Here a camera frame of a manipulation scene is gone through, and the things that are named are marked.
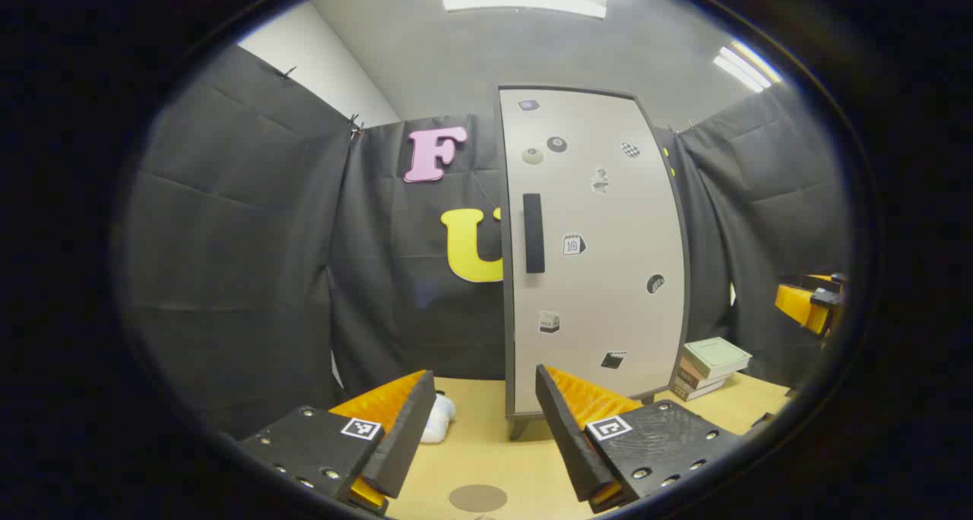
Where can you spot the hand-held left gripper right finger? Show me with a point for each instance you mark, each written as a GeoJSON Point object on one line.
{"type": "Point", "coordinates": [566, 436]}

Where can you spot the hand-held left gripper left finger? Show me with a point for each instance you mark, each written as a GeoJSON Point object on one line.
{"type": "Point", "coordinates": [403, 444]}

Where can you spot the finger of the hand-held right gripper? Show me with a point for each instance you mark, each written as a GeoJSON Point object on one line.
{"type": "Point", "coordinates": [794, 301]}

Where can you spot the round brown coaster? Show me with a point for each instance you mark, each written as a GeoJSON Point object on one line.
{"type": "Point", "coordinates": [477, 498]}

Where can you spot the pale grey cabinet door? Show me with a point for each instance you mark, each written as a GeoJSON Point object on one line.
{"type": "Point", "coordinates": [600, 292]}

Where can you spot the white soft toy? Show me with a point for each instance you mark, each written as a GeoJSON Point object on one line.
{"type": "Point", "coordinates": [439, 421]}

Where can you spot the brown book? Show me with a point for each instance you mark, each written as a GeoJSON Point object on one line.
{"type": "Point", "coordinates": [693, 375]}

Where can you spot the white book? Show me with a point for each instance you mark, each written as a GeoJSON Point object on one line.
{"type": "Point", "coordinates": [692, 391]}

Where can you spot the narrow ceiling light panel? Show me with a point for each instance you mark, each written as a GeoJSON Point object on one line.
{"type": "Point", "coordinates": [741, 68]}

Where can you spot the black backdrop cloth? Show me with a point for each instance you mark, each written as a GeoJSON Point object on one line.
{"type": "Point", "coordinates": [243, 239]}

